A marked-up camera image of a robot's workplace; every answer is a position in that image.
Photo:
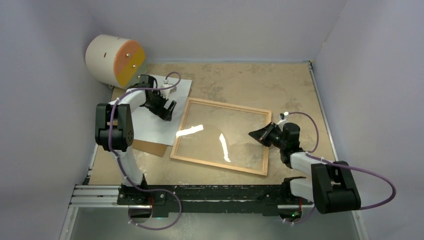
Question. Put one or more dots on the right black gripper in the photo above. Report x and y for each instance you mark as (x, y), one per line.
(262, 135)

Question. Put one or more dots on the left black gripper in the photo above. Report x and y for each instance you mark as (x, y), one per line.
(165, 114)

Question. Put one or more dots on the glossy printed photo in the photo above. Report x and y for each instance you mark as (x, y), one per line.
(151, 128)

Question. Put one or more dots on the wooden picture frame with glass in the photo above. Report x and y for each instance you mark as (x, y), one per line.
(177, 139)

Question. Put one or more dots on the clear glass pane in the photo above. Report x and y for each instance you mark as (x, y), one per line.
(225, 136)

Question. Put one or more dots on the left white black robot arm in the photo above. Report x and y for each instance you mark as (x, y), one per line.
(114, 131)

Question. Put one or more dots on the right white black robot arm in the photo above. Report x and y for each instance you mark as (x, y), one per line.
(324, 182)

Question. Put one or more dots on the brown cardboard backing board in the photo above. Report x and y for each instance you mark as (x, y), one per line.
(156, 149)

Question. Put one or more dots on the white cylindrical drum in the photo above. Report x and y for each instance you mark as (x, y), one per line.
(115, 61)

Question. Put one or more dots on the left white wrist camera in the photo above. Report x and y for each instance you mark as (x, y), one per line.
(167, 89)

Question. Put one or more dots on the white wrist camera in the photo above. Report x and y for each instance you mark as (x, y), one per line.
(167, 89)
(283, 119)

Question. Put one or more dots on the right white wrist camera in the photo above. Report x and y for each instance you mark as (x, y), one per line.
(283, 119)

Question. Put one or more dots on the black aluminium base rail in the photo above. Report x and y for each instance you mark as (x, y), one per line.
(267, 200)

